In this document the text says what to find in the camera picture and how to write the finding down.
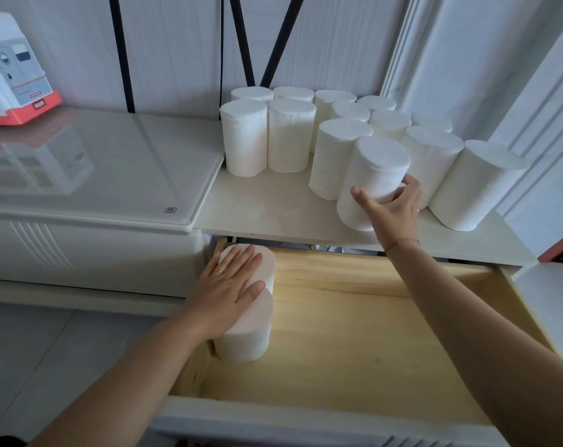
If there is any person's right hand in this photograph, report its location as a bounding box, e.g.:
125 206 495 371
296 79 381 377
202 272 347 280
350 174 424 254

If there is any person's left hand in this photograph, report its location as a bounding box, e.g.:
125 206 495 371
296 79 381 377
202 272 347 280
182 244 267 342

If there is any white drawer with wooden inside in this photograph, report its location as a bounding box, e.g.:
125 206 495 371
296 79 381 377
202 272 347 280
151 237 557 447

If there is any group of white paper rolls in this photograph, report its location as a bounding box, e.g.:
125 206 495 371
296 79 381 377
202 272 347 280
219 86 530 232

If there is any person's right forearm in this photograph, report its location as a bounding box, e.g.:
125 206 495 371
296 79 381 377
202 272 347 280
383 239 563 447

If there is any person's left forearm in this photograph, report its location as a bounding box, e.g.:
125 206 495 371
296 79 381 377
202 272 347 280
28 314 223 447

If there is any white cabinet top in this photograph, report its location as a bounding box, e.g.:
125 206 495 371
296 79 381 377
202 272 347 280
193 153 539 280

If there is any white glass-topped cabinet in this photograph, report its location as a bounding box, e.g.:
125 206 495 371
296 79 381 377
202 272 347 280
0 106 226 317

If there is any white and orange toy bus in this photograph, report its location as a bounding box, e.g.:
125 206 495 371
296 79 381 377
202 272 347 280
0 11 64 126

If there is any thin red bracelet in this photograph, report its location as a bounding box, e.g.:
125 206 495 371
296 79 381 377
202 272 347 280
383 237 422 255

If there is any black metal stand frame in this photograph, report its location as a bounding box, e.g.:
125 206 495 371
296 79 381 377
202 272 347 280
108 0 306 114

